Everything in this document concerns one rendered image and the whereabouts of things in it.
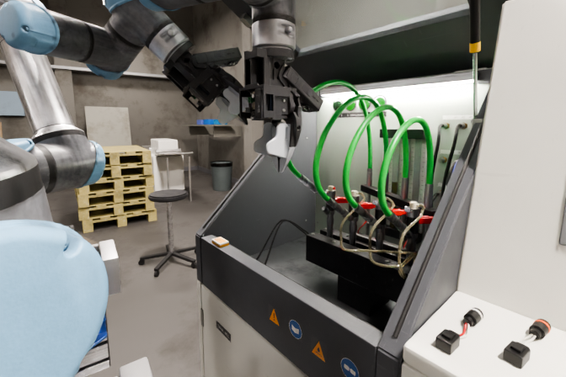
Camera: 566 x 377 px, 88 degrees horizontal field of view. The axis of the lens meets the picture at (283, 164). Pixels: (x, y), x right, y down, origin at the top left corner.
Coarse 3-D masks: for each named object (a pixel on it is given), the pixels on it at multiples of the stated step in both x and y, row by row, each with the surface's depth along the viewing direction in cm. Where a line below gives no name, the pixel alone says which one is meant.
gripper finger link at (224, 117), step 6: (222, 96) 68; (216, 102) 67; (222, 102) 68; (228, 102) 68; (222, 108) 68; (222, 114) 69; (228, 114) 69; (222, 120) 69; (228, 120) 70; (240, 120) 72; (246, 120) 71
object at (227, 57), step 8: (232, 48) 66; (200, 56) 62; (208, 56) 63; (216, 56) 64; (224, 56) 65; (232, 56) 66; (240, 56) 67; (216, 64) 65; (224, 64) 67; (232, 64) 68
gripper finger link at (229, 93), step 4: (228, 88) 62; (232, 88) 62; (224, 92) 62; (228, 92) 62; (232, 92) 63; (236, 92) 62; (224, 96) 62; (228, 96) 62; (232, 96) 62; (236, 96) 63; (228, 100) 62; (232, 100) 62; (236, 100) 62; (244, 100) 63; (232, 104) 62; (236, 104) 62; (244, 104) 63; (228, 108) 61; (232, 108) 62; (236, 108) 62; (244, 108) 62; (232, 112) 61; (236, 112) 62
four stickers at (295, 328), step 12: (276, 312) 66; (276, 324) 66; (300, 324) 60; (300, 336) 60; (312, 336) 57; (312, 348) 58; (324, 348) 55; (324, 360) 56; (348, 360) 51; (348, 372) 51
